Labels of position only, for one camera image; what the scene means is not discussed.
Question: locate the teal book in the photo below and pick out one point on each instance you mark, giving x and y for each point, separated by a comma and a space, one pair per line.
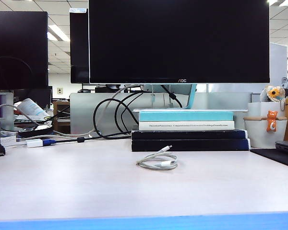
182, 116

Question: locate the white book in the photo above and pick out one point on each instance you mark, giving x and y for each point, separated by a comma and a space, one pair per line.
187, 125

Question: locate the thin black book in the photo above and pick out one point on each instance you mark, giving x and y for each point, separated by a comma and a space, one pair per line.
187, 134

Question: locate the thick black book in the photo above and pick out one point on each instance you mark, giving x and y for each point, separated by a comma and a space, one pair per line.
206, 145

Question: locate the frosted desk partition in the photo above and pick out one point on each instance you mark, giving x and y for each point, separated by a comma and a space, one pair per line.
218, 100

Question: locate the black AOC monitor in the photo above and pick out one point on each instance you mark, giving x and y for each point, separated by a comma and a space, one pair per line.
177, 43

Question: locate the wooden cabinet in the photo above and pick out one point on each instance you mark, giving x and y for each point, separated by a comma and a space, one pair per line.
62, 124

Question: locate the narrow black monitor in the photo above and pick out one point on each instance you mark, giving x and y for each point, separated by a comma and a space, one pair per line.
79, 48

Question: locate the small black monitor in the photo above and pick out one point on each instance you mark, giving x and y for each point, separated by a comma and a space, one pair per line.
42, 95

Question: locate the black flat pouch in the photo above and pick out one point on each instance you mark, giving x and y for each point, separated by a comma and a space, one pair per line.
36, 131

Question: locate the white square container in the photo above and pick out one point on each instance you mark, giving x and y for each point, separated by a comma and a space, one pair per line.
254, 109

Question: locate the white bottle blue print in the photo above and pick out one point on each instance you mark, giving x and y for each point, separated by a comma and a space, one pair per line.
32, 106

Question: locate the white adapter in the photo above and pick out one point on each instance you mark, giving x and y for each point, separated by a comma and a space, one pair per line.
34, 143

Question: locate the white pot wooden rim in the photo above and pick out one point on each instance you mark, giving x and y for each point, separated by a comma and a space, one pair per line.
256, 134

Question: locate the orange cat figurine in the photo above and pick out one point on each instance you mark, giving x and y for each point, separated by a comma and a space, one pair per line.
272, 122

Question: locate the sunflower plush toy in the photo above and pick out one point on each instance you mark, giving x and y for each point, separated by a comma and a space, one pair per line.
274, 92

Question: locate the purple box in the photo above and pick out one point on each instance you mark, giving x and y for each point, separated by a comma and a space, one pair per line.
4, 107

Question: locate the white card box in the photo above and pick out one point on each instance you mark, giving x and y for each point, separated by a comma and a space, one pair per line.
7, 141

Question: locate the black mouse pad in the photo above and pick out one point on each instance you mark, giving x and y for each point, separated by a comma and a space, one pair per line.
278, 157

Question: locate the white partition panel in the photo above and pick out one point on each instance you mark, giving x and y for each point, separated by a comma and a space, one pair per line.
278, 67

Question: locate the large black monitor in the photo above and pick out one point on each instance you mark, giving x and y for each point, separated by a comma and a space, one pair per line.
16, 48

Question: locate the wall socket plate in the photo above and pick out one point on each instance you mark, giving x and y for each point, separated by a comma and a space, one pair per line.
60, 90

